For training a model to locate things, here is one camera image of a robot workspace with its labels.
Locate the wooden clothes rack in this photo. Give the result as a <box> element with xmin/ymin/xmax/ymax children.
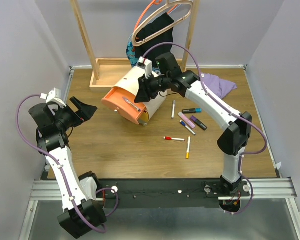
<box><xmin>70</xmin><ymin>0</ymin><xmax>200</xmax><ymax>92</ymax></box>

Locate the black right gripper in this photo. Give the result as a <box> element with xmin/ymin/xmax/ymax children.
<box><xmin>133</xmin><ymin>72</ymin><xmax>171</xmax><ymax>104</ymax></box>

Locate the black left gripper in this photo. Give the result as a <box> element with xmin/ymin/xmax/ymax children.
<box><xmin>53</xmin><ymin>96</ymin><xmax>97</xmax><ymax>130</ymax></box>

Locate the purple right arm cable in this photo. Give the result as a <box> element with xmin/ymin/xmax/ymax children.
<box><xmin>142</xmin><ymin>42</ymin><xmax>268</xmax><ymax>216</ymax></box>

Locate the blue shark print cloth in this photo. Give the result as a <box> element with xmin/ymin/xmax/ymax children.
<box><xmin>125</xmin><ymin>35</ymin><xmax>165</xmax><ymax>75</ymax></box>

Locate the pink clothes hanger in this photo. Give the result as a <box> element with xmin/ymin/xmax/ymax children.
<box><xmin>130</xmin><ymin>0</ymin><xmax>195</xmax><ymax>47</ymax></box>

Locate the clear capped blue pen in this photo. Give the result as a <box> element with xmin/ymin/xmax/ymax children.
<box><xmin>122</xmin><ymin>97</ymin><xmax>141</xmax><ymax>112</ymax></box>

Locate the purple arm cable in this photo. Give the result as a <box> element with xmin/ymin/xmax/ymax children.
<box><xmin>16</xmin><ymin>94</ymin><xmax>120</xmax><ymax>234</ymax></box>
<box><xmin>142</xmin><ymin>42</ymin><xmax>268</xmax><ymax>216</ymax></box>

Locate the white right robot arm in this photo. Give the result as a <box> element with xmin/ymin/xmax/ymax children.
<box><xmin>134</xmin><ymin>53</ymin><xmax>252</xmax><ymax>196</ymax></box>

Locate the black hanging garment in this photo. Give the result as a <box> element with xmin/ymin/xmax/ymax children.
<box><xmin>135</xmin><ymin>13</ymin><xmax>175</xmax><ymax>60</ymax></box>

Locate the yellow capped white marker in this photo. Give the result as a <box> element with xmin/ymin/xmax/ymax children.
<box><xmin>185</xmin><ymin>136</ymin><xmax>191</xmax><ymax>159</ymax></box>

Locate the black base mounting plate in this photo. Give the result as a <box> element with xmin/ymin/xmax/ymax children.
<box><xmin>98</xmin><ymin>178</ymin><xmax>250</xmax><ymax>209</ymax></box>

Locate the orange clothes hanger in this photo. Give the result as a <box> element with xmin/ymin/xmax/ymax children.
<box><xmin>133</xmin><ymin>0</ymin><xmax>162</xmax><ymax>31</ymax></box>

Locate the red capped white marker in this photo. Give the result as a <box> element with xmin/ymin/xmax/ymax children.
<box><xmin>163</xmin><ymin>136</ymin><xmax>186</xmax><ymax>142</ymax></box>

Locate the aluminium frame rail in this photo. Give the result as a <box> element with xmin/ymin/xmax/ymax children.
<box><xmin>30</xmin><ymin>178</ymin><xmax>297</xmax><ymax>201</ymax></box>

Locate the pink highlighter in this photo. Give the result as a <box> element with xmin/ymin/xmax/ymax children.
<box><xmin>178</xmin><ymin>112</ymin><xmax>196</xmax><ymax>129</ymax></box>

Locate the black teal highlighter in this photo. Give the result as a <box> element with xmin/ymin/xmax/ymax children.
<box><xmin>181</xmin><ymin>108</ymin><xmax>202</xmax><ymax>114</ymax></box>

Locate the grey silver marker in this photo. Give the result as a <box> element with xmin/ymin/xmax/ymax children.
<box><xmin>171</xmin><ymin>100</ymin><xmax>176</xmax><ymax>119</ymax></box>

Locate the purple folded cloth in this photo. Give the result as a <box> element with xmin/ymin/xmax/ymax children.
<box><xmin>201</xmin><ymin>73</ymin><xmax>237</xmax><ymax>99</ymax></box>

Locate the black purple highlighter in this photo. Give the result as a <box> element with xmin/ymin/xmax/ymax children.
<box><xmin>190</xmin><ymin>115</ymin><xmax>208</xmax><ymax>131</ymax></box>

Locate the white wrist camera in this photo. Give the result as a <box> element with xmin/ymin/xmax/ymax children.
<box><xmin>136</xmin><ymin>57</ymin><xmax>153</xmax><ymax>79</ymax></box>
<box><xmin>40</xmin><ymin>88</ymin><xmax>67</xmax><ymax>108</ymax></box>

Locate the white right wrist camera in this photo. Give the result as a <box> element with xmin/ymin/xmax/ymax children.
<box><xmin>136</xmin><ymin>57</ymin><xmax>153</xmax><ymax>79</ymax></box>

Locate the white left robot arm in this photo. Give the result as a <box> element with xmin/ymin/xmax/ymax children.
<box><xmin>28</xmin><ymin>94</ymin><xmax>107</xmax><ymax>239</ymax></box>

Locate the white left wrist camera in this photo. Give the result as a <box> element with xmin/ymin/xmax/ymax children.
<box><xmin>40</xmin><ymin>88</ymin><xmax>67</xmax><ymax>108</ymax></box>

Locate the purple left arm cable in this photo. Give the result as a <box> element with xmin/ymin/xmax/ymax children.
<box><xmin>16</xmin><ymin>94</ymin><xmax>120</xmax><ymax>234</ymax></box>

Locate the blue capped white marker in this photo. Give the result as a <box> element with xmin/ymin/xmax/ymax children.
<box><xmin>179</xmin><ymin>120</ymin><xmax>196</xmax><ymax>136</ymax></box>

